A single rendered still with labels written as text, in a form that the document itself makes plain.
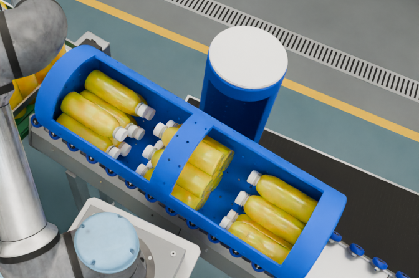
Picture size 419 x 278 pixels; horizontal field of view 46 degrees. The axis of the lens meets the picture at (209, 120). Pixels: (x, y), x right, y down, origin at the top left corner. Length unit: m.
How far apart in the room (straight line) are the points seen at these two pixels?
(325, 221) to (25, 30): 0.82
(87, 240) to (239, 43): 1.02
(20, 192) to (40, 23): 0.29
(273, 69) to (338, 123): 1.30
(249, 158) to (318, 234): 0.36
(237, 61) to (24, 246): 1.03
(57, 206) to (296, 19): 1.92
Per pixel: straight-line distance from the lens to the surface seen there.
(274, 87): 1.72
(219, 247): 1.52
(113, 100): 1.49
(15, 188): 0.93
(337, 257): 1.59
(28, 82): 1.69
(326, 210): 1.29
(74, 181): 1.97
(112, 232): 0.97
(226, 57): 1.73
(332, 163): 2.64
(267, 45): 1.79
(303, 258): 1.28
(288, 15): 3.40
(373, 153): 2.95
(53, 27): 0.90
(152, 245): 1.20
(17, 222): 0.95
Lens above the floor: 2.36
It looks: 58 degrees down
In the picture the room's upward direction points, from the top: 11 degrees clockwise
